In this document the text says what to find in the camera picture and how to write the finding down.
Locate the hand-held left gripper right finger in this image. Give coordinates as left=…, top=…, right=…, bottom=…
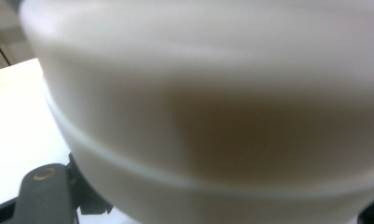
left=356, top=194, right=374, bottom=224

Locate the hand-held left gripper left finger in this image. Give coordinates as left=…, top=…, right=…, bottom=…
left=10, top=152, right=115, bottom=224

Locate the white board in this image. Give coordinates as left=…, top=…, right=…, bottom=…
left=0, top=57, right=139, bottom=224

